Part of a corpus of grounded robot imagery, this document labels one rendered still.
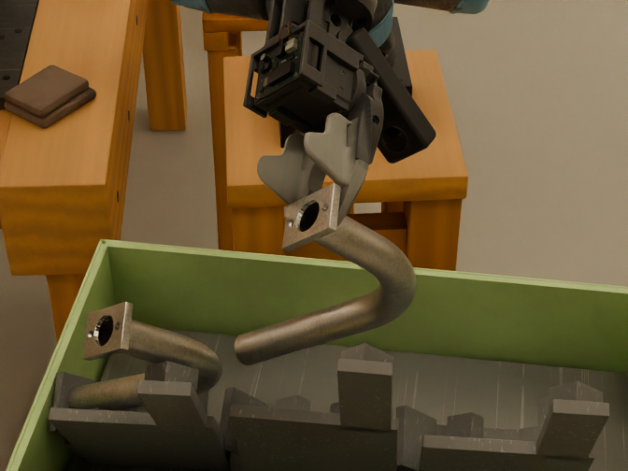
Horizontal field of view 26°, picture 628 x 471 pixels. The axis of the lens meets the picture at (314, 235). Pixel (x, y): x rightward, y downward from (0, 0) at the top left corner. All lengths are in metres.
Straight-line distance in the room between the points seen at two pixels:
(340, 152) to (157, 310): 0.57
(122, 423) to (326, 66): 0.38
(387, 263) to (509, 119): 2.37
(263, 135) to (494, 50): 1.89
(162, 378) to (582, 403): 0.34
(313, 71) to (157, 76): 2.25
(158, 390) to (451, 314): 0.48
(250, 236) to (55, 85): 0.33
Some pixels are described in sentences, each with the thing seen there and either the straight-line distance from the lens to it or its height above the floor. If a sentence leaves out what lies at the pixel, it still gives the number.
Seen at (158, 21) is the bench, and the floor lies 0.31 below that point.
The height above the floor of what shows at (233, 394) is 0.96.
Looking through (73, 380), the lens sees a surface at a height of 0.96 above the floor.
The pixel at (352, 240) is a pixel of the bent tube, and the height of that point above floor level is 1.25.
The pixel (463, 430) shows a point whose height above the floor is 0.95.
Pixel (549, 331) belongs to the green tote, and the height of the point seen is 0.89.
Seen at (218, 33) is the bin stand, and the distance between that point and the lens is 2.25.
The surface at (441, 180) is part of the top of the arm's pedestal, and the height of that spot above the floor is 0.84.
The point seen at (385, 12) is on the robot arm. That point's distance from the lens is 1.29.
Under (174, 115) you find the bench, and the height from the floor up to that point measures 0.05.
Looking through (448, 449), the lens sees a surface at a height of 1.03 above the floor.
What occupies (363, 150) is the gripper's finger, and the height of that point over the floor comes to 1.31.
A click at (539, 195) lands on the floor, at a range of 3.20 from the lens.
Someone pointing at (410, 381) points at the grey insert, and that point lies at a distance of 1.52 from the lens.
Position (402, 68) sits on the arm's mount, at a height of 0.94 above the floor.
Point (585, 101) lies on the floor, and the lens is 3.54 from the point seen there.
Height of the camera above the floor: 1.93
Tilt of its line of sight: 39 degrees down
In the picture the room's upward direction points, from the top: straight up
